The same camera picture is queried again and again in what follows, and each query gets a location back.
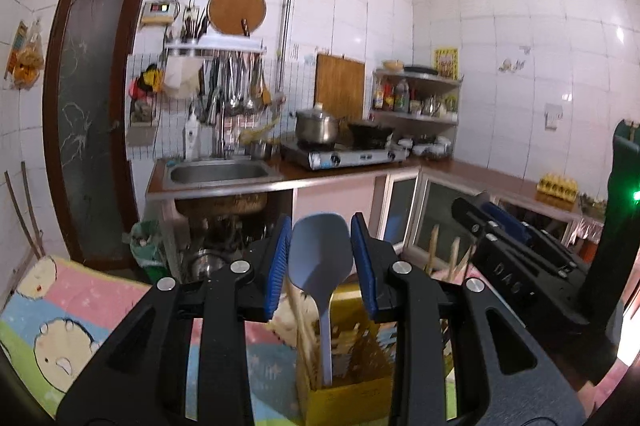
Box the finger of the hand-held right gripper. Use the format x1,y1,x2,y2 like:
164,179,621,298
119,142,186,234
475,192,587,279
451,197,546,307

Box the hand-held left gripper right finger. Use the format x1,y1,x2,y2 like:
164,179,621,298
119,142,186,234
350,212,586,426

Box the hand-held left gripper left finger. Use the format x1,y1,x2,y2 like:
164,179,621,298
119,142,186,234
56,215,293,426

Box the grey silicone spatula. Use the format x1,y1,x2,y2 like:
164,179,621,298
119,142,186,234
289,213,353,387

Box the yellow cardboard box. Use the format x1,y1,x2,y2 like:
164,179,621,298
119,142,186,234
295,281,401,426

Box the yellow egg tray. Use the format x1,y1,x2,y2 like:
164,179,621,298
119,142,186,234
537,173,581,199

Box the steel basin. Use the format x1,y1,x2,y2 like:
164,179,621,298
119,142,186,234
187,248,231,281

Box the glass door base cabinet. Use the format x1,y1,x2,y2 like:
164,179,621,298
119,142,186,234
382,171,501,257

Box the steel gas stove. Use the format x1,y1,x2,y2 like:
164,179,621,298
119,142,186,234
280,141,408,171

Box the cluster of white bowls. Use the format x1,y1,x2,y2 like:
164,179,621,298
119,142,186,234
395,135,453,158

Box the stainless steel sink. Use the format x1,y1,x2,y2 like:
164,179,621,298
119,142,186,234
146,156,283,199

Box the green trash bin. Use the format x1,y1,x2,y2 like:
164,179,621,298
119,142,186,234
130,220,168,284

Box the black wok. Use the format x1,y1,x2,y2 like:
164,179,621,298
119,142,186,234
345,120,394,149

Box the white corner shelf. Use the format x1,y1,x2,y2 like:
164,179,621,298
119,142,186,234
371,66,463,127

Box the steel pot with lid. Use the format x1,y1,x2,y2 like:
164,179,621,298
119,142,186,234
294,103,341,145

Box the steel faucet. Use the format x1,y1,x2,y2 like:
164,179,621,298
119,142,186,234
215,98,236,159

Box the white dish soap bottle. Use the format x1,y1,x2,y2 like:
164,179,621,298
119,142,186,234
184,106,202,161

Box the row of condiment bottles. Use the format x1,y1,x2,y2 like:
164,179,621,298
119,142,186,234
372,78,458,115

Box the rectangular wooden cutting board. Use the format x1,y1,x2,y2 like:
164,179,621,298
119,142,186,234
314,52,367,119

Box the row of hanging steel ladles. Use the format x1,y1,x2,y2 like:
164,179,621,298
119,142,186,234
200,53,273,124

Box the pastel printed blanket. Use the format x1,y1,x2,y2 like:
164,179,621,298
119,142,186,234
0,256,458,426

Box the white hanging cloth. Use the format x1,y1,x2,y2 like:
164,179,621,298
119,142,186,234
162,58,203,99

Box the yellow red hanging bag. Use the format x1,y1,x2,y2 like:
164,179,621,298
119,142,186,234
129,64,165,96

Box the brown framed glass door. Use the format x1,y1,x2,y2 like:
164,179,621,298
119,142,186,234
42,0,151,271

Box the leaning wooden sticks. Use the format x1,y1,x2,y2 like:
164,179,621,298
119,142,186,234
5,161,46,257

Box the round wooden cutting board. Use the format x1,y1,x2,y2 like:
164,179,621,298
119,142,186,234
206,0,267,35

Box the white digital controller box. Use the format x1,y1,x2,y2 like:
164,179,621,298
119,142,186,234
140,0,176,25

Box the hanging plastic bag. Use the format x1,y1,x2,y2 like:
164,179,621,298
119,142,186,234
5,20,45,90

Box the small wall stickers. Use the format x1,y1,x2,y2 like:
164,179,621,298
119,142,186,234
497,46,531,74

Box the yellow wall poster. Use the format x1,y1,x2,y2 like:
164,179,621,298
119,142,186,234
434,48,459,81

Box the white wire basket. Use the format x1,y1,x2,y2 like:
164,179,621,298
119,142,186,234
125,106,158,149

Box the steel wall utensil rack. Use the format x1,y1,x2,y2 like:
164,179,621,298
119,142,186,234
164,34,268,56

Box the grey wall pipe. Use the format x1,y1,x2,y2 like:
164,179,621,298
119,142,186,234
272,0,305,96

